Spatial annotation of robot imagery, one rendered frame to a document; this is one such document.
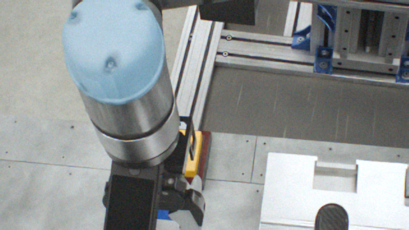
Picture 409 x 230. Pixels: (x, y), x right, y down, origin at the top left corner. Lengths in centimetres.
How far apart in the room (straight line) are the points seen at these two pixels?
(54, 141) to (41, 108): 101
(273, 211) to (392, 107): 91
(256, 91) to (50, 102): 58
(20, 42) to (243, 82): 70
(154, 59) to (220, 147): 51
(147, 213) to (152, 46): 20
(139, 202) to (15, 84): 150
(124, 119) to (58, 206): 48
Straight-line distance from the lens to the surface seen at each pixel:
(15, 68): 228
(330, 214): 100
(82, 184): 115
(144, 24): 63
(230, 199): 111
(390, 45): 169
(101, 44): 63
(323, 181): 105
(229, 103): 187
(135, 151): 72
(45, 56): 228
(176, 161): 81
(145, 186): 78
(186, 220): 87
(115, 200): 78
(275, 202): 100
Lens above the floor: 180
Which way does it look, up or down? 59 degrees down
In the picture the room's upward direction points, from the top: 10 degrees counter-clockwise
